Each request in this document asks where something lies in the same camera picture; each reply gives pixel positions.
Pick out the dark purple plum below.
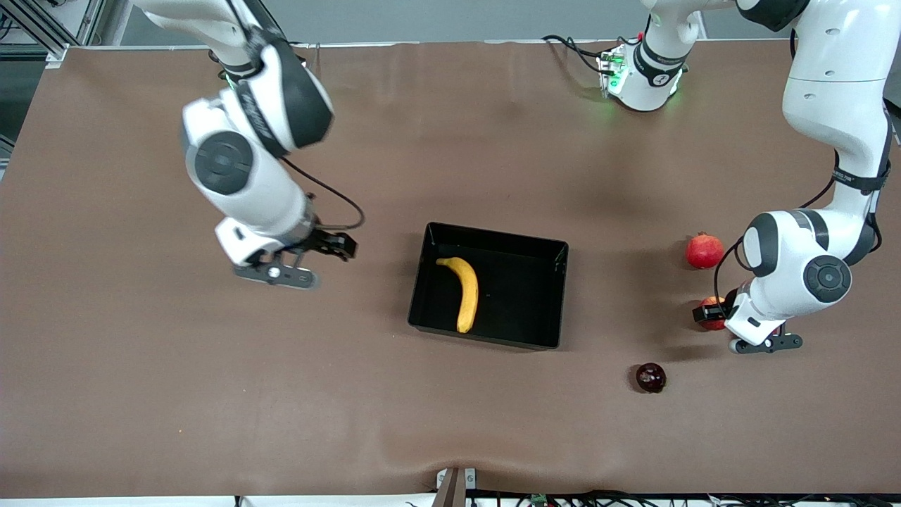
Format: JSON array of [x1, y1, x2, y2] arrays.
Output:
[[636, 363, 667, 394]]

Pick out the yellow banana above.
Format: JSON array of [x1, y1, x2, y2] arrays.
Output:
[[435, 256, 480, 334]]

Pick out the red pomegranate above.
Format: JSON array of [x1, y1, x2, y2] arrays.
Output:
[[685, 232, 725, 270]]

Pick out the red apple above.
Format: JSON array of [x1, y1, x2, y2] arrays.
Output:
[[700, 296, 730, 331]]

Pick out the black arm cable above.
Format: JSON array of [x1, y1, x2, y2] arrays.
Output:
[[714, 28, 895, 307], [280, 156, 366, 233]]

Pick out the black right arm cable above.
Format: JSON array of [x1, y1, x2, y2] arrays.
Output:
[[280, 156, 366, 233]]

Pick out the black cable bundle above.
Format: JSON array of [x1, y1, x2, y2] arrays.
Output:
[[405, 489, 901, 507]]

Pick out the aluminium frame profile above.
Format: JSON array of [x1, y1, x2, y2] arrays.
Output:
[[0, 0, 106, 68]]

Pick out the black cables at arm base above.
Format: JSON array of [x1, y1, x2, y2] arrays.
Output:
[[541, 34, 620, 75]]

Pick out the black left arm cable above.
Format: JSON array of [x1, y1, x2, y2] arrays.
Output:
[[714, 28, 895, 307]]

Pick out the metal table edge bracket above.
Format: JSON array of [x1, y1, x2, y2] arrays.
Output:
[[435, 467, 478, 507]]

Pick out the black plastic box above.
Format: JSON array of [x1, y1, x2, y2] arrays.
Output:
[[407, 222, 569, 351]]

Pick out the brown table mat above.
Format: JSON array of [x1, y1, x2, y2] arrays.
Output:
[[0, 39, 901, 498]]

